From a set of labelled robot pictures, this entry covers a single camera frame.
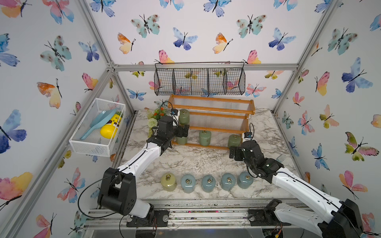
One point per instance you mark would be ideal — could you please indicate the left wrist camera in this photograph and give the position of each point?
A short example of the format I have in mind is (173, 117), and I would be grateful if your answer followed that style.
(174, 112)

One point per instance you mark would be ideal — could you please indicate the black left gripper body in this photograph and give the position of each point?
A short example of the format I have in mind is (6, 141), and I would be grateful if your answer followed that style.
(170, 136)

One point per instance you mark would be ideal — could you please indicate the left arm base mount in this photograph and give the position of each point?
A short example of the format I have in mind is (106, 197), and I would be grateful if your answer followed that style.
(155, 218)

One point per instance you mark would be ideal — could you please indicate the wooden three-tier shelf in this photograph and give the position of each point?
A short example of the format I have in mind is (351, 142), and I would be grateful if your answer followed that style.
(222, 117)

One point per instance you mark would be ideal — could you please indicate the green canister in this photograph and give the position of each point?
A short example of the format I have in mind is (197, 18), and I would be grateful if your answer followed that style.
(234, 140)
(182, 140)
(204, 138)
(184, 117)

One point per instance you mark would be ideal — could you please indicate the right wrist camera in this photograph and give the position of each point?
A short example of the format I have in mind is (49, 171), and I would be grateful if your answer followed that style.
(247, 136)

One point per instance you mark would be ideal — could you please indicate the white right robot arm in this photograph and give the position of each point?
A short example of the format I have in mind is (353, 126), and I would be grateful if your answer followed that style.
(327, 216)

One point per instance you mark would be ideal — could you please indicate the yellow canister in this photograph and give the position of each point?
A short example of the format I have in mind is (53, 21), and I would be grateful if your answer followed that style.
(168, 181)

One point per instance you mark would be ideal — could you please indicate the teal dustpan scoop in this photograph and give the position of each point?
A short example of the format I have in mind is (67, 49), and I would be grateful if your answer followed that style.
(99, 122)

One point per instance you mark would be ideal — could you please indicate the black wire wall basket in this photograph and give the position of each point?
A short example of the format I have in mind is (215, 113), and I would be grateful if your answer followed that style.
(205, 79)

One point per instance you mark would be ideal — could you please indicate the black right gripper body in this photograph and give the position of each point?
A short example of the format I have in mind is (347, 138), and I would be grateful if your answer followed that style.
(248, 163)

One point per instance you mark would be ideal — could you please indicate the white pot with flowers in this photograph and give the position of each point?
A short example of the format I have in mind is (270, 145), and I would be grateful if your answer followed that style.
(153, 119)

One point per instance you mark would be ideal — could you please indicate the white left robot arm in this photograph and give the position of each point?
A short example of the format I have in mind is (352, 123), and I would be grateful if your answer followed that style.
(118, 191)

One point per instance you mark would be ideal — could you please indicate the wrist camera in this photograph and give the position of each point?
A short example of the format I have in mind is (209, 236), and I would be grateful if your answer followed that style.
(174, 112)
(247, 136)

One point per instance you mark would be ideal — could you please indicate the blue canister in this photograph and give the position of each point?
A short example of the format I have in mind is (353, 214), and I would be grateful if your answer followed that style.
(188, 183)
(245, 180)
(228, 181)
(208, 183)

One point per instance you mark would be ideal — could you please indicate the yellow bottle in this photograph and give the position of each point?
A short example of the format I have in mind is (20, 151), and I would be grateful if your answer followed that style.
(110, 129)

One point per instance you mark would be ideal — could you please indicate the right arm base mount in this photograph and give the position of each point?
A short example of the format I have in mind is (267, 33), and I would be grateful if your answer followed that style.
(265, 216)

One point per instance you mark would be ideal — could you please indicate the white mesh wall basket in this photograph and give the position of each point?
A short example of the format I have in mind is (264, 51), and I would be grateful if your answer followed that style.
(97, 132)

